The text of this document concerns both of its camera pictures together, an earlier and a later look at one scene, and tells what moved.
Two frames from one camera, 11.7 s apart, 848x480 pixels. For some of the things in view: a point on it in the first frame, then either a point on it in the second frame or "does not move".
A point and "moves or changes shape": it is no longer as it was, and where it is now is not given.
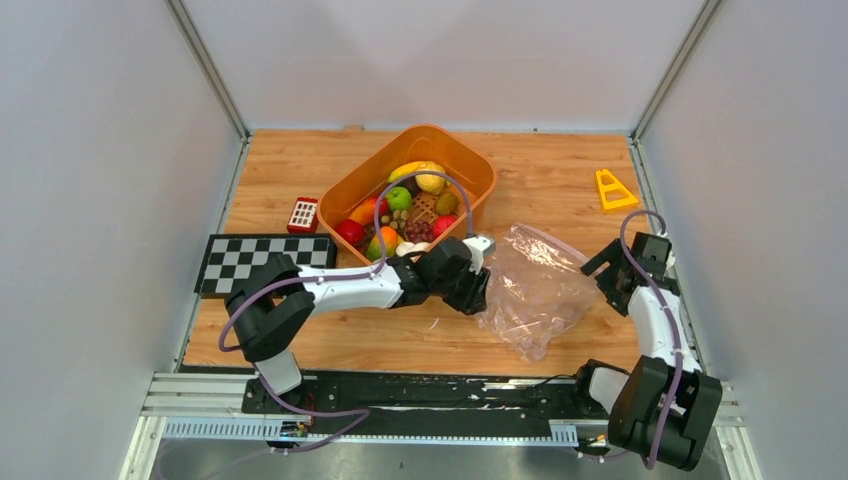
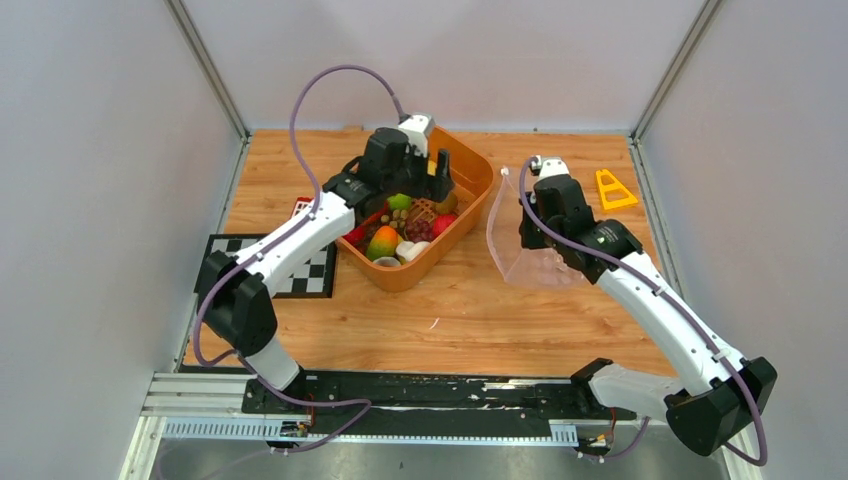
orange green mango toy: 391,240 does not move
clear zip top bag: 540,288 moves or changes shape
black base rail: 445,404 does not move
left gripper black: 475,301 to 439,186
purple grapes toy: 419,231 does not move
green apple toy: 399,199 does not move
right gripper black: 615,255 to 527,239
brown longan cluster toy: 397,219 does not move
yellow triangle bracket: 631,199 does not move
